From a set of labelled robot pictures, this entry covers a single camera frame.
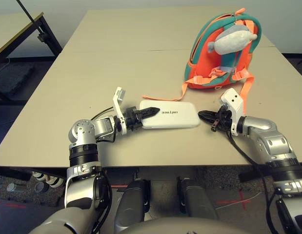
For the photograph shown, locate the orange teal child backpack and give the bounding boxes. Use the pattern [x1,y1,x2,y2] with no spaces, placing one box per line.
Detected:
[141,7,262,115]

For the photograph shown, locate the grey robot leg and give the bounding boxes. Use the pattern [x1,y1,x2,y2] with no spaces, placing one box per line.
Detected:
[176,177,219,220]
[115,179,151,232]

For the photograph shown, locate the red floor tape cross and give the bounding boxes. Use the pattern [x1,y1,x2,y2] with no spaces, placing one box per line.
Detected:
[216,189,252,210]

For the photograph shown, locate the grey left robot leg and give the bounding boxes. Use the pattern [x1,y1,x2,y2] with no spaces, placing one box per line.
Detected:
[115,179,151,232]

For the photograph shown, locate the grey plush whale keychain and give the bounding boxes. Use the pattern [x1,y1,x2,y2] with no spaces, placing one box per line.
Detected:
[207,24,258,55]

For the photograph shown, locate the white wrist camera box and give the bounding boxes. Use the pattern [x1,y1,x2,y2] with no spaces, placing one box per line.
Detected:
[219,89,246,136]
[111,86,128,135]

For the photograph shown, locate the thin black rod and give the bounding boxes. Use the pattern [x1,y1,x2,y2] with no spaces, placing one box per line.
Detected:
[16,0,48,43]

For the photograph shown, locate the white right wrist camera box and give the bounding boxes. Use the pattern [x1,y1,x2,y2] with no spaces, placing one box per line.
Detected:
[219,89,246,136]

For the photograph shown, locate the black foam floor mat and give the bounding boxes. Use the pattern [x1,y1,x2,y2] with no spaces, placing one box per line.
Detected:
[0,63,36,98]

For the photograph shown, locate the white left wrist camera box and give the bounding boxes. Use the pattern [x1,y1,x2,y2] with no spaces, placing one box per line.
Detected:
[111,86,128,135]

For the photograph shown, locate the white hard pencil case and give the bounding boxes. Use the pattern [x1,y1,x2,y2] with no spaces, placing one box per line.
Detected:
[139,99,201,129]

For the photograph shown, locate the silver metal cylinder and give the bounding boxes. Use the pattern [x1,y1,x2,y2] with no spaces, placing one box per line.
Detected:
[6,182,21,193]

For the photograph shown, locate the grey right robot leg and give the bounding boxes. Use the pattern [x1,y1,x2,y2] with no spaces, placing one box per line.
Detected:
[176,177,219,220]

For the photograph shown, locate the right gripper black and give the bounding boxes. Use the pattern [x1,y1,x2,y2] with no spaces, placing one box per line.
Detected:
[198,108,233,133]

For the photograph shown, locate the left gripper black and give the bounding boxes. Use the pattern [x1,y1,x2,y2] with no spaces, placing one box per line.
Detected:
[121,106,161,131]

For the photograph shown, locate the grey robot torso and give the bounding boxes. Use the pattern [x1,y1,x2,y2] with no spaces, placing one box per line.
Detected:
[119,218,249,234]

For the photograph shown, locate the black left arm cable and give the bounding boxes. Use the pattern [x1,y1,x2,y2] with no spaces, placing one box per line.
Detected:
[90,106,116,121]

